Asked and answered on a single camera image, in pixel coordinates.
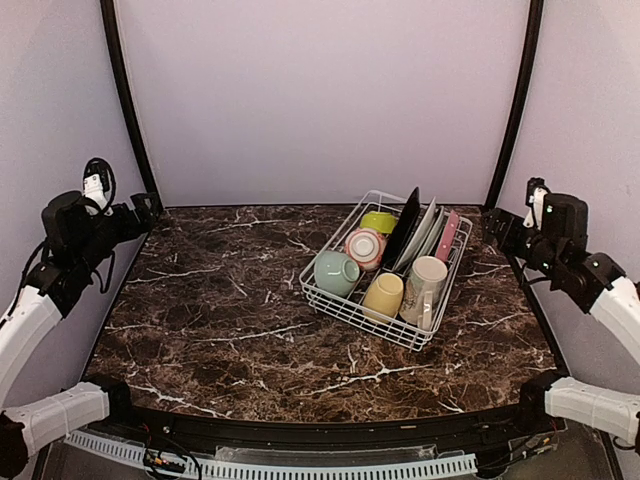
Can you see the yellow ceramic cup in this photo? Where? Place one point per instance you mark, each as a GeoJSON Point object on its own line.
{"type": "Point", "coordinates": [383, 298]}

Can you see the cream patterned ceramic mug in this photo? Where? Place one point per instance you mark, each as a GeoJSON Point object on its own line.
{"type": "Point", "coordinates": [423, 289]}

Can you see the light teal ceramic bowl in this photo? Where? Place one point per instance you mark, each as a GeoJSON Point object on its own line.
{"type": "Point", "coordinates": [336, 273]}

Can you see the grey white plate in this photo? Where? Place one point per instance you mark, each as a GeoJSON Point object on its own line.
{"type": "Point", "coordinates": [418, 237]}

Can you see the white wire dish rack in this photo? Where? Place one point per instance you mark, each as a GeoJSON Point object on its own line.
{"type": "Point", "coordinates": [350, 308]}

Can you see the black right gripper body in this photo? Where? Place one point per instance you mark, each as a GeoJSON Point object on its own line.
{"type": "Point", "coordinates": [510, 243]}

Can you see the white slotted cable duct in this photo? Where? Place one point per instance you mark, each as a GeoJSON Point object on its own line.
{"type": "Point", "coordinates": [243, 463]}

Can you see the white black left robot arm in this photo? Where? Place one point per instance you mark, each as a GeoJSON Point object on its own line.
{"type": "Point", "coordinates": [79, 237]}

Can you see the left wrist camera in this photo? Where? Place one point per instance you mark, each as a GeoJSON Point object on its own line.
{"type": "Point", "coordinates": [99, 187]}

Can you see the black right frame post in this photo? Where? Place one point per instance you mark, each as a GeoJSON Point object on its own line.
{"type": "Point", "coordinates": [521, 89]}

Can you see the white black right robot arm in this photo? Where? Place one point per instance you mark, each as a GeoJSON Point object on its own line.
{"type": "Point", "coordinates": [552, 240]}

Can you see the white red patterned bowl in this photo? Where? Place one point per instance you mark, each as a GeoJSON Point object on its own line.
{"type": "Point", "coordinates": [366, 247]}

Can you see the black striped rim plate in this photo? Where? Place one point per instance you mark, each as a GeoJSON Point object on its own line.
{"type": "Point", "coordinates": [400, 234]}

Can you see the black front table rail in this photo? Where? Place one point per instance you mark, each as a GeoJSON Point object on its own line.
{"type": "Point", "coordinates": [476, 431]}

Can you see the black left frame post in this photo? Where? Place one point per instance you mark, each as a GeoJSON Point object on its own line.
{"type": "Point", "coordinates": [124, 93]}

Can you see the lime green bowl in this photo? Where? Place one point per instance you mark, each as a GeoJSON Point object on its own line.
{"type": "Point", "coordinates": [381, 221]}

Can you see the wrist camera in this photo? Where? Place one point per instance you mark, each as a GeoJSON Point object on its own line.
{"type": "Point", "coordinates": [99, 187]}
{"type": "Point", "coordinates": [535, 193]}

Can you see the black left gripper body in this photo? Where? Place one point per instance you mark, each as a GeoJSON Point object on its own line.
{"type": "Point", "coordinates": [130, 229]}

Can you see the dark red plate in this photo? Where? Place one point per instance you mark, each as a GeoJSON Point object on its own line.
{"type": "Point", "coordinates": [433, 235]}

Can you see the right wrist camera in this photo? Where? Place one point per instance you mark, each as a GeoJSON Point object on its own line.
{"type": "Point", "coordinates": [535, 193]}

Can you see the black frame post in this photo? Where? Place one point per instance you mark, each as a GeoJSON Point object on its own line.
{"type": "Point", "coordinates": [521, 89]}
{"type": "Point", "coordinates": [124, 93]}

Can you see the pink polka dot plate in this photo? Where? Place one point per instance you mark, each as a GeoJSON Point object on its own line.
{"type": "Point", "coordinates": [447, 237]}

